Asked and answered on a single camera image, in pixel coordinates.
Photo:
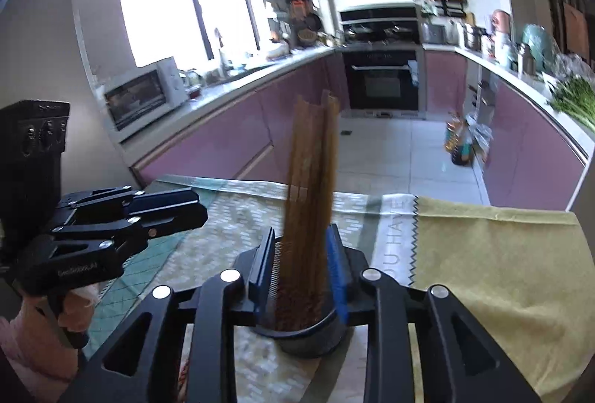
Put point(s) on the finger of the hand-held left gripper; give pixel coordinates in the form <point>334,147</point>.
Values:
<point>162,201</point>
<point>176,221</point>

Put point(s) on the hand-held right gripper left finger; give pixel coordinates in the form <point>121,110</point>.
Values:
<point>261,273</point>

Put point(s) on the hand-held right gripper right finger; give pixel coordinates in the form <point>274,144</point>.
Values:
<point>337,273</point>

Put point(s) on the bunch of wooden chopsticks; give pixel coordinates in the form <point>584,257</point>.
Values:
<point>309,221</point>

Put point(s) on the black mesh utensil holder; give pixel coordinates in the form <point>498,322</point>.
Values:
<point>302,345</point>

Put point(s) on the person's left forearm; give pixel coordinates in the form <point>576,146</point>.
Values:
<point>5,340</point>

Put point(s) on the person's left hand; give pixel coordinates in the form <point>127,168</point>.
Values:
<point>37,338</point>

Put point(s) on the pink base cabinets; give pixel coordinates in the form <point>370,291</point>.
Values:
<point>525,138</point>
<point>223,138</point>

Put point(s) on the white microwave oven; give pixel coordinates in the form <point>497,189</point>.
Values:
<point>144,94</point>

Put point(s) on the patterned tablecloth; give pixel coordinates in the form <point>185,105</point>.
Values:
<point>488,268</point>

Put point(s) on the kitchen faucet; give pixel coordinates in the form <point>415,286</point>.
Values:
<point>219,52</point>

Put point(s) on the yellow cooking oil bottle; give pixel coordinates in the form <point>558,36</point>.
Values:
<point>453,133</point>

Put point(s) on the black built-in oven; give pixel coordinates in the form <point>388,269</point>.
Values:
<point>381,80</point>

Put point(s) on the kitchen window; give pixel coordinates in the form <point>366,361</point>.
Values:
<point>186,3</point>

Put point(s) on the round woven basket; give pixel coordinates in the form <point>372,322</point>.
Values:
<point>306,37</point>

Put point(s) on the black frying pan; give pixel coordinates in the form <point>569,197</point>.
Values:
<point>314,22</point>

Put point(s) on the black pot with lid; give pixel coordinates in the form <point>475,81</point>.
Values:
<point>360,30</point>
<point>398,30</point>

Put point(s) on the silver countertop appliance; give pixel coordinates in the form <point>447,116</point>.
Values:
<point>432,33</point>

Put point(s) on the black range hood stove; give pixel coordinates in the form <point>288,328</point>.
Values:
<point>379,14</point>

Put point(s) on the stainless steel pot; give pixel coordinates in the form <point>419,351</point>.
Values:
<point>474,37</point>

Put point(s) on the steel thermos flask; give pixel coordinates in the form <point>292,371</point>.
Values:
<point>525,59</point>

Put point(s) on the bunch of green vegetables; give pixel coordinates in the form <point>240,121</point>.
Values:
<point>576,101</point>

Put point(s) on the pink kettle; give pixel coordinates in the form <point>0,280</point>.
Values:
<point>501,22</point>

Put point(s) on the teal round appliance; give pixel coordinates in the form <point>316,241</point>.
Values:
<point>537,45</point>

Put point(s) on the clear plastic bag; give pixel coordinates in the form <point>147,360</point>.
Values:
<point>574,66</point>

